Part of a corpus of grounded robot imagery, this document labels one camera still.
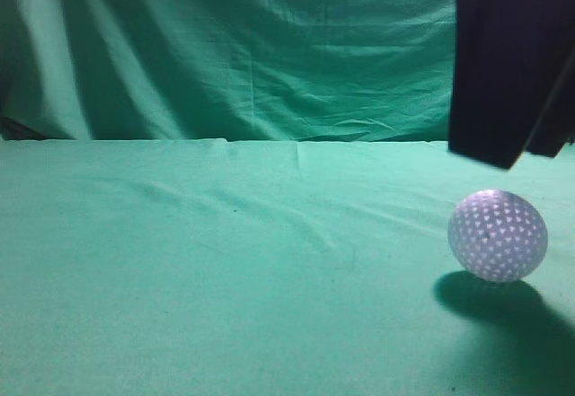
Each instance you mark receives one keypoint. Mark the green backdrop cloth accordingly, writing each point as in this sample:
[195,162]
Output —
[238,70]

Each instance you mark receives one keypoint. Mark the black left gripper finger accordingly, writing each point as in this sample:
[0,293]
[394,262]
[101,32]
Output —
[509,54]

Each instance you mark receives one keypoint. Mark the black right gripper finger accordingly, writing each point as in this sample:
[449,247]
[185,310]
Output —
[555,125]

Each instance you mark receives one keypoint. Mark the white dimpled golf ball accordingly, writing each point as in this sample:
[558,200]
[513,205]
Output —
[497,236]

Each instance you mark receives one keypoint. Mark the green table cloth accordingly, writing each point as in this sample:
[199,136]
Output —
[271,268]

